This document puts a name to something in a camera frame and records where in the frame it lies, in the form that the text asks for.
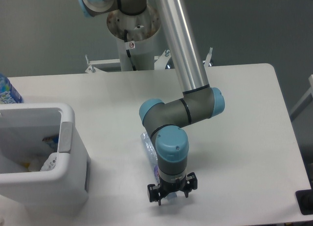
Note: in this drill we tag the white trash can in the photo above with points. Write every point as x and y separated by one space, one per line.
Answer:
22 128

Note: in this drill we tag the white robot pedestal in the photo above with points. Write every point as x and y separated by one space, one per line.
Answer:
136 38

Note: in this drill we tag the black clamp at table edge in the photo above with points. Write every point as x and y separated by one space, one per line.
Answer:
305 201

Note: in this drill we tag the white paper wrapper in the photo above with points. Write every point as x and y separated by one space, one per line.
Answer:
50 163

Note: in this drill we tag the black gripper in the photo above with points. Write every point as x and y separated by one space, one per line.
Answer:
170 184

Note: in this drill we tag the blue labelled bottle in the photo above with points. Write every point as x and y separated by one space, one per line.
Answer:
8 94

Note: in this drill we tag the trash inside bin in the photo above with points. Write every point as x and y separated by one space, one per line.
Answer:
33 163

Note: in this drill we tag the crushed clear plastic bottle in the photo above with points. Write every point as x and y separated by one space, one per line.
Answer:
151 155

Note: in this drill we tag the white frame at right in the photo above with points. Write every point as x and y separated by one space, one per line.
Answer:
303 102

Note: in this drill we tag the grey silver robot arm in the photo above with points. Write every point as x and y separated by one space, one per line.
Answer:
164 121

